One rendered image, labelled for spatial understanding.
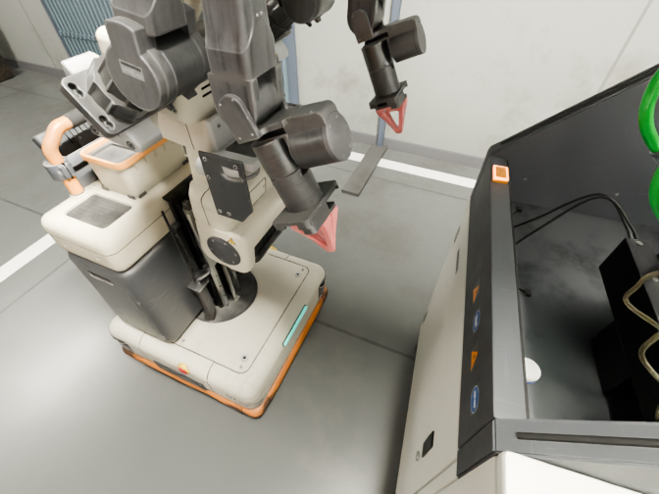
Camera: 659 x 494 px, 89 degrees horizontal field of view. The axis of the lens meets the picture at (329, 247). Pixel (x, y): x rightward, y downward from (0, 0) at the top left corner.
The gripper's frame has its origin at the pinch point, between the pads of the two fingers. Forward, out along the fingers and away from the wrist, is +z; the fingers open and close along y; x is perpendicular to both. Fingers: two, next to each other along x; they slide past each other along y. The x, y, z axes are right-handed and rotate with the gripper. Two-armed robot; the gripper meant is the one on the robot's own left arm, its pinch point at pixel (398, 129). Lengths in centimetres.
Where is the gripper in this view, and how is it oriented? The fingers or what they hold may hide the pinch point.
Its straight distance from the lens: 88.0
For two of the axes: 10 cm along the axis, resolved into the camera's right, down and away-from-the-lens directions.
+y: 3.9, -6.6, 6.4
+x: -8.4, 0.3, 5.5
